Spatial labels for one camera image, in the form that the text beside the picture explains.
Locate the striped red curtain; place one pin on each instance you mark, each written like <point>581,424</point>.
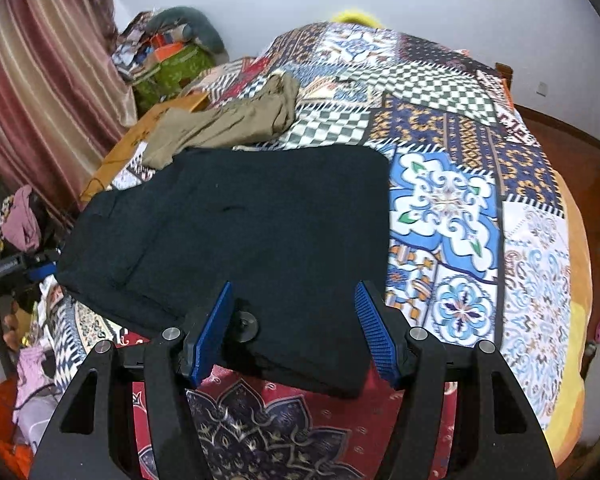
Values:
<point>40,60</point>

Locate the pile of printed papers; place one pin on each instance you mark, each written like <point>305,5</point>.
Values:
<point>132,45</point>

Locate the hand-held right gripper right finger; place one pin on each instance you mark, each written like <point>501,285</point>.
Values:
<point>375,332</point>

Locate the yellow round object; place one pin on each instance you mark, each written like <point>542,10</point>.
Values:
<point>355,16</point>

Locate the white wall socket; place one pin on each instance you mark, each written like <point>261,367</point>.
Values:
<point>541,88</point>

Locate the wooden bedpost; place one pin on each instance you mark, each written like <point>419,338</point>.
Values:
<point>505,77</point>

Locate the olive green pants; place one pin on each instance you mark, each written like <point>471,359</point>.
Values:
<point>220,125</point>

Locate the black pants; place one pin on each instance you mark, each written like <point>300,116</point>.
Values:
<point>230,220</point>

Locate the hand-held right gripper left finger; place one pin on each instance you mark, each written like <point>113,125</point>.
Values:
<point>212,332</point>

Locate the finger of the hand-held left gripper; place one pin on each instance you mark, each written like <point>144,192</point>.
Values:
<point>44,267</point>

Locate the orange box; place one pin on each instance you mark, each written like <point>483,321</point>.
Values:
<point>167,52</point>

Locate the green patterned box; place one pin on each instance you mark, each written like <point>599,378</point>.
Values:
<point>172,74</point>

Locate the mauve cloth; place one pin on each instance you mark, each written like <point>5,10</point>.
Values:
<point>22,217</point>

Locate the wooden bedside table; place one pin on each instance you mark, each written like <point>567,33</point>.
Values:
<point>130,145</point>

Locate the patchwork printed blanket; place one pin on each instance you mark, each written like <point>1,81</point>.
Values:
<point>455,210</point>

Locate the pink striped cloth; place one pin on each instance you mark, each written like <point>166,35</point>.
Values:
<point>35,385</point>

